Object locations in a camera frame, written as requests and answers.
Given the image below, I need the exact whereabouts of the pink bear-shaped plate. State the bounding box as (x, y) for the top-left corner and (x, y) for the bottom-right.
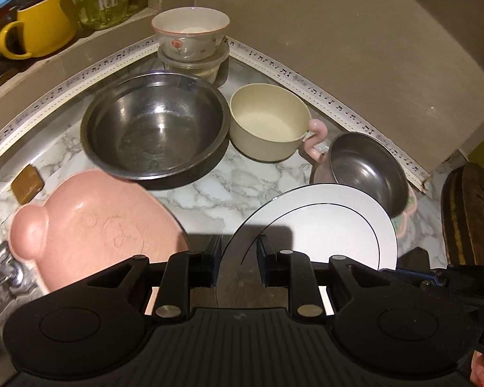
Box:
(9, 169), (190, 295)

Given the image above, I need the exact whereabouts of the cream bowl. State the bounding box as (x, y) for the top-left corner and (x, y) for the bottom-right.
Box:
(228, 83), (312, 157)

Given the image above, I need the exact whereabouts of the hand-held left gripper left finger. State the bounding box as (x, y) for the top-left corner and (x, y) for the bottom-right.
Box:
(85, 235), (223, 320)

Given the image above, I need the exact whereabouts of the small steel bowl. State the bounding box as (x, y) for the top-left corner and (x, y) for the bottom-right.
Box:
(325, 132), (410, 219)

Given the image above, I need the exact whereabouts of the brown soap bar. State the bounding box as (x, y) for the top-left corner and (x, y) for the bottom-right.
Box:
(10, 165), (45, 205)

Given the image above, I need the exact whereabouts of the music note tape strip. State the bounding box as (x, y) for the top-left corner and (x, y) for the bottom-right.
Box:
(0, 34), (162, 166)
(225, 35), (431, 192)

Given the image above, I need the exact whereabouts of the large steel bowl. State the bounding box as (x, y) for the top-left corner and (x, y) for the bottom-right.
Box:
(80, 70), (231, 181)

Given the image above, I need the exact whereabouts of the yellow mug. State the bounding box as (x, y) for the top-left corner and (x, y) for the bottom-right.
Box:
(0, 0), (79, 60)

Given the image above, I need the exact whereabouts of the wooden cutting board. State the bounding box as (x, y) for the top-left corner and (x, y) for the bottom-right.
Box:
(440, 162), (484, 267)

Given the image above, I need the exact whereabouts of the metal faucet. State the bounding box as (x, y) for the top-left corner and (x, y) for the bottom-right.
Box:
(0, 240), (27, 303)

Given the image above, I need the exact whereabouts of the person's right hand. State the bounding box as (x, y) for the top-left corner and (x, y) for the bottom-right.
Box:
(470, 351), (484, 387)

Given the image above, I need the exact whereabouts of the clear plastic container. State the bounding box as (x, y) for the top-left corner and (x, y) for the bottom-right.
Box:
(157, 40), (230, 86)

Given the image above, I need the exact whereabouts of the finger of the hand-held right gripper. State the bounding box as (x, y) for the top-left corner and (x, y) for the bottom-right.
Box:
(381, 267), (445, 290)

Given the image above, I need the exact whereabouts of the white plate with black rim line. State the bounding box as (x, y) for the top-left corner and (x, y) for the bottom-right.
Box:
(216, 183), (399, 315)

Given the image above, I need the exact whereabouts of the pink flower-shaped dish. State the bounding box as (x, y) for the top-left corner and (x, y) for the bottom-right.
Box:
(390, 189), (418, 247)

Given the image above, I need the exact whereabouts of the floral ceramic bowl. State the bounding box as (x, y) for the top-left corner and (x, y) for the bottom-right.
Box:
(151, 7), (230, 60)

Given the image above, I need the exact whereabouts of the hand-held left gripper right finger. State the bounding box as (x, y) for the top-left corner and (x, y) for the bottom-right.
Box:
(257, 236), (393, 320)

